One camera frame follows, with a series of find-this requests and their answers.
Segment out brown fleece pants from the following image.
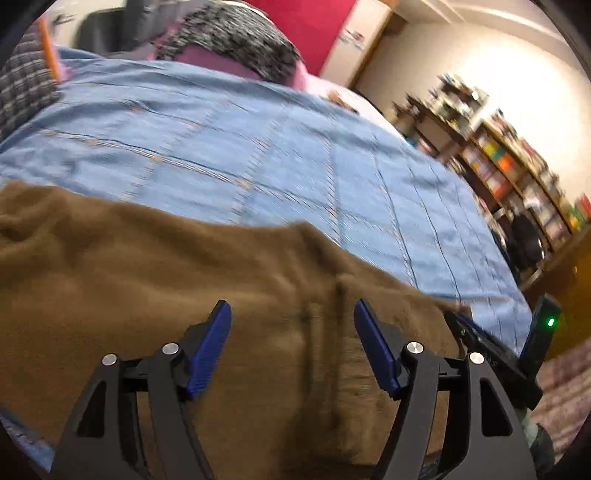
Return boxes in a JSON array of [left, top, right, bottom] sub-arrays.
[[1, 181, 461, 479]]

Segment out black office chair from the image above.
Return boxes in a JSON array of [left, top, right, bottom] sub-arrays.
[[490, 208, 548, 287]]

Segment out wooden bookshelf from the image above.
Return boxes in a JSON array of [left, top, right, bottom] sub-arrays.
[[454, 110, 591, 278]]

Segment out blue patterned bedspread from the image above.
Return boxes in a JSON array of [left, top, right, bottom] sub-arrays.
[[0, 45, 535, 467]]

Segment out wooden side shelf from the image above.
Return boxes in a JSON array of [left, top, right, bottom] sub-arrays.
[[393, 73, 489, 163]]

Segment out pink pillow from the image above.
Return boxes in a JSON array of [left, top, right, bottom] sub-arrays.
[[153, 18, 310, 92]]

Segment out leopard print blanket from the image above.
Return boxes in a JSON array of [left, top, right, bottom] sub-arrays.
[[154, 1, 303, 85]]

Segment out plaid cloth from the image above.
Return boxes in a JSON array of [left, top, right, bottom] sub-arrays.
[[1, 20, 60, 140]]

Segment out red headboard panel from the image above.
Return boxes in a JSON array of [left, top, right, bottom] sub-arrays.
[[249, 0, 356, 75]]

